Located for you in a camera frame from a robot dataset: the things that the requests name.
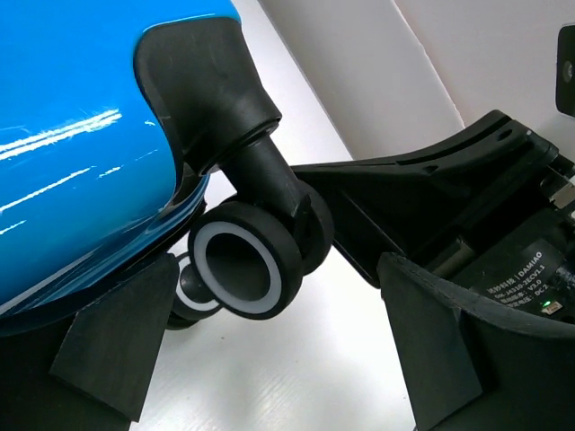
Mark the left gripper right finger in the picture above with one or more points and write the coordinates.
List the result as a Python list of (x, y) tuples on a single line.
[(470, 363)]

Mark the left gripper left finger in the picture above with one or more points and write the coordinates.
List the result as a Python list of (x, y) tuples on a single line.
[(85, 362)]

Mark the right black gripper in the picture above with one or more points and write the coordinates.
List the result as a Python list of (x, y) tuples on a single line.
[(488, 208)]

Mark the blue kids suitcase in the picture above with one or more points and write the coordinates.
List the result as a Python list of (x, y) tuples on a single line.
[(125, 126)]

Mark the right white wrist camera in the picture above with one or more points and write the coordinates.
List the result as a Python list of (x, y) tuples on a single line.
[(564, 88)]

